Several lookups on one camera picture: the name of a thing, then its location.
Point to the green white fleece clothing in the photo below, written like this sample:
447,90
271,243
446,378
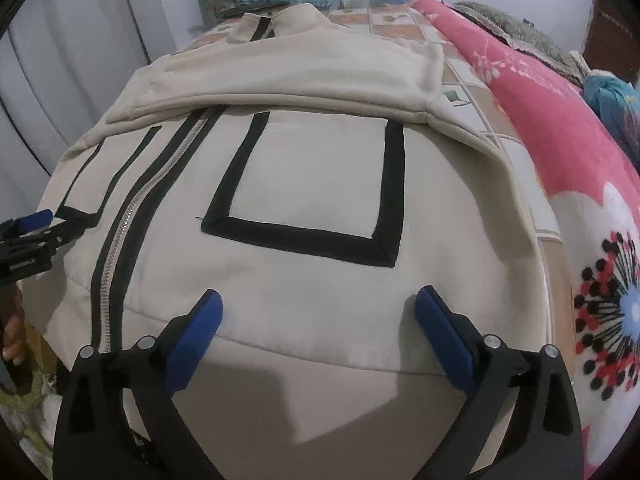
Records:
30,400

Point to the blue floral cloth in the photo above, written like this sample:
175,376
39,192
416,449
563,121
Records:
615,105

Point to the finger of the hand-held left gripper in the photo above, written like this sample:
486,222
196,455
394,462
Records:
32,221
40,240

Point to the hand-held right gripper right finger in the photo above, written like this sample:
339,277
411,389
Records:
445,340

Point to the person's left hand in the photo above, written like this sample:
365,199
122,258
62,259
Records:
12,335

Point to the white curtain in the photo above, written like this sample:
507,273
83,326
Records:
75,60

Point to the cream jacket with black trim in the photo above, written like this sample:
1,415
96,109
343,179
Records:
310,180

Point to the pink floral blanket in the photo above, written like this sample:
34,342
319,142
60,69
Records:
550,110

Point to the brown wooden door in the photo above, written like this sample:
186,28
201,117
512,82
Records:
612,45

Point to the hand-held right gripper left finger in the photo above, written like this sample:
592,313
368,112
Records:
192,340

